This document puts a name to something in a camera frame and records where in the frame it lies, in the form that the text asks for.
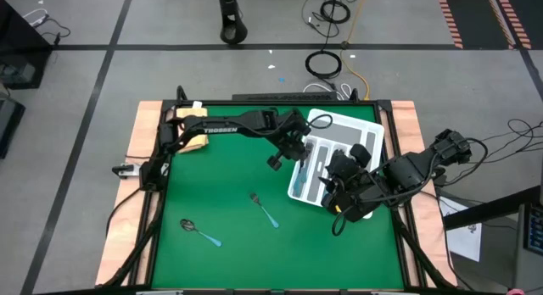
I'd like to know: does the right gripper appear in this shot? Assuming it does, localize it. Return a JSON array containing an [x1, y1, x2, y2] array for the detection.
[[320, 142, 373, 223]]

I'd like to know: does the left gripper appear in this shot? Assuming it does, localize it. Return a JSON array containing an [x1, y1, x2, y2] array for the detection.
[[266, 109, 314, 172]]

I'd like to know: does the fork with blue handle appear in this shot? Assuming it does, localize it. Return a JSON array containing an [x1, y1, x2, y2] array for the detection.
[[295, 142, 316, 195], [249, 192, 281, 230]]

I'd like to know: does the white plastic cutlery tray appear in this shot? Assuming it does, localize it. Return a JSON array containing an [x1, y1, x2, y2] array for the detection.
[[287, 108, 385, 220]]

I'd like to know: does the spoon with blue handle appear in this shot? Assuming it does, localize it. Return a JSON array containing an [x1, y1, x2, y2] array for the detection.
[[179, 218, 224, 248]]

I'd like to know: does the folded yellow checked cloth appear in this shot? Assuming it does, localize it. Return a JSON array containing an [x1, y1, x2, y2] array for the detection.
[[175, 100, 210, 154]]

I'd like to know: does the black stand pole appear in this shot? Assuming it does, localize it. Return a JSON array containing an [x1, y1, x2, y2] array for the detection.
[[216, 0, 249, 46]]

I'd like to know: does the green table mat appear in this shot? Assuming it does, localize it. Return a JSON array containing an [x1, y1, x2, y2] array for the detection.
[[151, 103, 406, 291]]

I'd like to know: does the white paper sheet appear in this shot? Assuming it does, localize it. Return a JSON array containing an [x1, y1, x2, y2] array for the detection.
[[438, 196, 484, 263]]

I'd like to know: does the black desk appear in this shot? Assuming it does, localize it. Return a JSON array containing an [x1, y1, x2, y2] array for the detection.
[[442, 184, 543, 231]]

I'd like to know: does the device with blue screen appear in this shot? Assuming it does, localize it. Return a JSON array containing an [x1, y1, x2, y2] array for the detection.
[[522, 203, 543, 257]]

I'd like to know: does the black floor box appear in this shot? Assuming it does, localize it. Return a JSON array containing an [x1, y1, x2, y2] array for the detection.
[[0, 94, 26, 159]]

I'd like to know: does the black floor cabinet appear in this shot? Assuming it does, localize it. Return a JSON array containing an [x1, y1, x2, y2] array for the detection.
[[0, 0, 55, 91]]

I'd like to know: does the white floor cable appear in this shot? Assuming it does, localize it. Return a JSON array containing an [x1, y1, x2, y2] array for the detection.
[[302, 81, 353, 100]]

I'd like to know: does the black aluminium table frame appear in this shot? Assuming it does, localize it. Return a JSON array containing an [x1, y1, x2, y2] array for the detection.
[[95, 85, 457, 295]]

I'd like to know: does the large black cable coil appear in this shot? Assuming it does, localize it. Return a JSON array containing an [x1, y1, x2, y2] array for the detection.
[[304, 49, 343, 80]]

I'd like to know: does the small black cable coil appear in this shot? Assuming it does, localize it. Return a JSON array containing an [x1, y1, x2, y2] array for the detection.
[[318, 0, 352, 25]]

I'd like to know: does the yellow floor cable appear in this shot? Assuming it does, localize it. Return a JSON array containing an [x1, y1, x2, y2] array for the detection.
[[338, 0, 372, 102]]

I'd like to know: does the black floor cable bundle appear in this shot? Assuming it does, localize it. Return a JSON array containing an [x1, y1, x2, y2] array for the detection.
[[466, 118, 543, 188]]

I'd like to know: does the white cable with plug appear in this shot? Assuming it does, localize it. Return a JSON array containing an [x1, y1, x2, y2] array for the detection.
[[21, 8, 51, 28]]

